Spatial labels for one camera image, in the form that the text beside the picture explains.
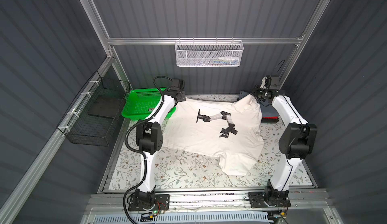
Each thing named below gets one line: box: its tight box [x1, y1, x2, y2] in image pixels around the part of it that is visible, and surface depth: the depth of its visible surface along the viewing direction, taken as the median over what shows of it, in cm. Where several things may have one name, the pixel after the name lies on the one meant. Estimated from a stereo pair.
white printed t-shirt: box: [162, 93, 265, 176], surface depth 101 cm
